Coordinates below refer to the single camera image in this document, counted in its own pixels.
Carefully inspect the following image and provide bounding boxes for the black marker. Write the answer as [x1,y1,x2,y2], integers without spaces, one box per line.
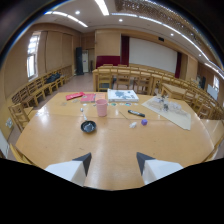
[127,109,146,118]

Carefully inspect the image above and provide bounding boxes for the black round dish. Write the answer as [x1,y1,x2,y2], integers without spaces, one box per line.
[80,120,98,134]

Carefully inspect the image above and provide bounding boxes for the metal spoon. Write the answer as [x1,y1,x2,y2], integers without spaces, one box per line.
[79,106,88,122]

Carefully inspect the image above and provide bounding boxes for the clear glass items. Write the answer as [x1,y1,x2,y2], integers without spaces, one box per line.
[154,94,183,113]

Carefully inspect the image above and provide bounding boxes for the pink plastic cup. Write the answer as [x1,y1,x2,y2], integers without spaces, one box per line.
[95,98,109,118]

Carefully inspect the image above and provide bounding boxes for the red flat packet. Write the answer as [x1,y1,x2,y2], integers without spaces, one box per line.
[65,91,86,101]

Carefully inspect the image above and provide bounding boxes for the red book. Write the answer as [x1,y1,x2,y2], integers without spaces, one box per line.
[79,93,97,104]

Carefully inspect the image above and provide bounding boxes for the wooden chair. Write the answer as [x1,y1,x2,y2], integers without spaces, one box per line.
[114,68,132,90]
[7,102,34,134]
[96,68,113,93]
[133,70,153,96]
[26,80,46,107]

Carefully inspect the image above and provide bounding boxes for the white box with print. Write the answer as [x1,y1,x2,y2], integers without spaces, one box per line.
[106,88,140,104]

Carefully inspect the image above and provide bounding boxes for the black bag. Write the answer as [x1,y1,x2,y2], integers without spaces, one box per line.
[44,72,62,85]

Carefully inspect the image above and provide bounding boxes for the black tall speaker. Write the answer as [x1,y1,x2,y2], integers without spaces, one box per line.
[74,46,85,76]

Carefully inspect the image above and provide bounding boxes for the white projection screen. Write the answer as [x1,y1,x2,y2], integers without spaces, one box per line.
[128,36,178,74]

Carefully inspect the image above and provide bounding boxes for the window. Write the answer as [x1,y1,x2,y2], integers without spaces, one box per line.
[26,31,41,80]

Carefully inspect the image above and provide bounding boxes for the red curtain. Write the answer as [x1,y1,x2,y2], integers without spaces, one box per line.
[120,35,130,67]

